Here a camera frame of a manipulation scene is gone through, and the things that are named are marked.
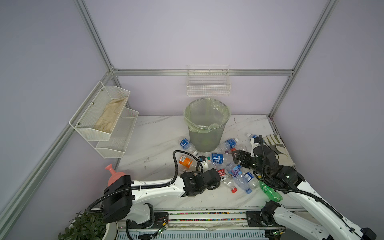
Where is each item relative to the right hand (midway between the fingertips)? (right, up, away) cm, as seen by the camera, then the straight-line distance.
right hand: (237, 154), depth 72 cm
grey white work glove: (+38, -6, +26) cm, 47 cm away
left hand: (-11, -12, +4) cm, 17 cm away
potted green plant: (-62, -26, -15) cm, 69 cm away
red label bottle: (-4, -15, +10) cm, 19 cm away
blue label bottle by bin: (-26, +1, +25) cm, 36 cm away
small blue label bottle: (+10, -18, +10) cm, 23 cm away
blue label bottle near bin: (+2, +2, +26) cm, 26 cm away
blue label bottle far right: (+18, +8, +32) cm, 37 cm away
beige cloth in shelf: (-68, +21, +8) cm, 71 cm away
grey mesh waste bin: (-13, +3, +29) cm, 32 cm away
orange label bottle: (-26, -7, +16) cm, 32 cm away
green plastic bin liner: (-13, +22, +29) cm, 39 cm away
